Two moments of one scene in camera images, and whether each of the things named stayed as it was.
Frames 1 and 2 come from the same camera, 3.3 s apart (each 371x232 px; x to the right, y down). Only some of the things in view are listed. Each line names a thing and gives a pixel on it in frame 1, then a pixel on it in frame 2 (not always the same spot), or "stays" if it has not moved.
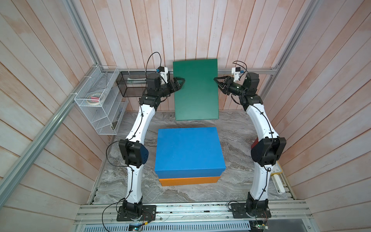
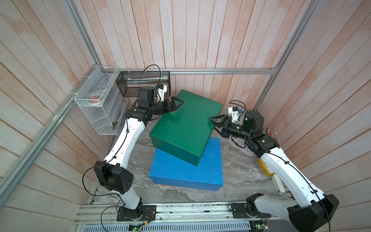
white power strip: x=278 y=184 stays
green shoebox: x=198 y=99 to x=184 y=134
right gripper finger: x=227 y=84 to x=223 y=122
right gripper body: x=240 y=91 to x=236 y=131
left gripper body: x=164 y=89 to x=161 y=107
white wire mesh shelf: x=101 y=101 stays
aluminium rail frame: x=283 y=212 stays
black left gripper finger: x=176 y=84 to x=174 y=106
